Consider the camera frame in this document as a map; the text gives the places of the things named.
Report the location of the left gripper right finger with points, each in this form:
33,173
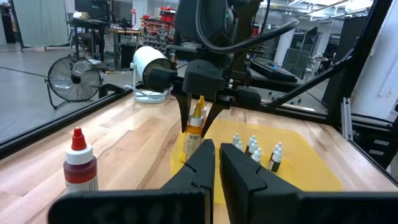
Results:
245,193

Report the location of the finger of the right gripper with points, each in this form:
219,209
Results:
185,109
214,113

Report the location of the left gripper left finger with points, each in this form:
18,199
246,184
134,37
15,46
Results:
205,174

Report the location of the small dark coloring bottle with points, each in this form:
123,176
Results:
235,138
257,154
250,140
253,146
239,145
276,158

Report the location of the small red coloring bottle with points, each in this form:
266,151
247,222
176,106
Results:
277,145

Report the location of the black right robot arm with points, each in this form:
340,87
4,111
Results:
205,18

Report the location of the large crimson coloring bottle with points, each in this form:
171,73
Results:
81,174

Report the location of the yellow translucent plastic bin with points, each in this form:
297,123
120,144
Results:
311,174

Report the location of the laptop with blue-lit keyboard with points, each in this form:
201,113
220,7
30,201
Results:
273,71

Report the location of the red parts bin rack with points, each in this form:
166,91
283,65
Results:
155,26

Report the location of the black trash bin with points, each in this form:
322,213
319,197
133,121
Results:
128,56

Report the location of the black floor fan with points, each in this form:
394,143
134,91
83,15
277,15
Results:
74,79

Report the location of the black desk with monitors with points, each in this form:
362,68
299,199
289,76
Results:
90,23

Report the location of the grey-green partition curtain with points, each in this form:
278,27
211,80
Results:
40,23

